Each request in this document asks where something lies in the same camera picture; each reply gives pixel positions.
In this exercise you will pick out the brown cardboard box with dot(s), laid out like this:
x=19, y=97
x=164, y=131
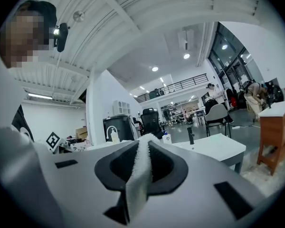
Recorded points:
x=82, y=133

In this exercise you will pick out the white arched shelf cabinet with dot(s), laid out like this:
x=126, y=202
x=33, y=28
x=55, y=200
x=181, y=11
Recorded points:
x=121, y=107

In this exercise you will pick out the ceiling tube light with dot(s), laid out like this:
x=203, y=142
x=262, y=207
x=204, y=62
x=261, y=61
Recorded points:
x=40, y=95

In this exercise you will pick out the black head-mounted camera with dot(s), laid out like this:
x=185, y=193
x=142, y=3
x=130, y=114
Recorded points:
x=61, y=37

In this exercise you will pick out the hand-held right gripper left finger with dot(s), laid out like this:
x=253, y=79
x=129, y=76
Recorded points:
x=85, y=186

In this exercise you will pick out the clothes rack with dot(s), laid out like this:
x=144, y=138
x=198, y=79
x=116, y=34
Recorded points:
x=232, y=98

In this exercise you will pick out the round ceiling light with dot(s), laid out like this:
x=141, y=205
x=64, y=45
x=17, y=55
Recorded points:
x=155, y=69
x=186, y=56

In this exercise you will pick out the grey-green armchair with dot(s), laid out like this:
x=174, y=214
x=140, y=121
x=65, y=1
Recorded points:
x=216, y=113

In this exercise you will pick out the wooden vanity with white top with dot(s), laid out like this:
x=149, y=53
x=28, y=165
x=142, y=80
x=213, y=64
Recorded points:
x=278, y=132

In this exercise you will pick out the white power strip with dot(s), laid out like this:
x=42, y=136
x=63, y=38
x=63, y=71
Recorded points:
x=236, y=127

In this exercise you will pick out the white ceiling air conditioner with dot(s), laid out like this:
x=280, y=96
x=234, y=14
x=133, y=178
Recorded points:
x=186, y=39

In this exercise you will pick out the clear pump bottle orange label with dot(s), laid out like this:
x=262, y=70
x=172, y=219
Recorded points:
x=114, y=136

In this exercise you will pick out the white cloth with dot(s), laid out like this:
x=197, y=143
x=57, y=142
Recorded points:
x=141, y=165

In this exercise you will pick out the black machine cabinet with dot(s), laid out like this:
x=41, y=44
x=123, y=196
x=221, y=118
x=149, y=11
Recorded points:
x=275, y=91

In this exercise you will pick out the person's head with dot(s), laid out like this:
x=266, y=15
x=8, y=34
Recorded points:
x=21, y=39

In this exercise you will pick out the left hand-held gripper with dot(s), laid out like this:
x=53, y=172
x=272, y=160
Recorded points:
x=52, y=141

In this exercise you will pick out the round metal ceiling fixture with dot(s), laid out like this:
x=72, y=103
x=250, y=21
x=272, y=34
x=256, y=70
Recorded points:
x=78, y=16

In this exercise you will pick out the white ceramic sink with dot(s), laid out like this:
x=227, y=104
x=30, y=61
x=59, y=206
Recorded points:
x=97, y=147
x=213, y=146

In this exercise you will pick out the black office chair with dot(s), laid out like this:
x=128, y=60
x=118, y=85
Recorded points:
x=149, y=120

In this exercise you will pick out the white gooseneck faucet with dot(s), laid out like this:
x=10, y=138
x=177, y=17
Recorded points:
x=107, y=134

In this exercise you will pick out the black mezzanine railing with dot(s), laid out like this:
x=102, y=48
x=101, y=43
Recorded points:
x=171, y=87

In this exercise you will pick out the large black cabinet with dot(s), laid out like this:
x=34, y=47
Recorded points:
x=126, y=125

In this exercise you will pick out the white soap bottle blue pump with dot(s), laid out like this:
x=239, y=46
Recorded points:
x=166, y=138

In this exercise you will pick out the black-framed glass window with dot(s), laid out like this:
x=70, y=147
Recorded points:
x=228, y=56

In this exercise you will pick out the person's black printed T-shirt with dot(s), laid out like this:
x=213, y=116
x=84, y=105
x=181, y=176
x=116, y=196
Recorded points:
x=23, y=122

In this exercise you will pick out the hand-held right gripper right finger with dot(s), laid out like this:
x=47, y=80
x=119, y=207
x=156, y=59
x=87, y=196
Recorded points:
x=204, y=186

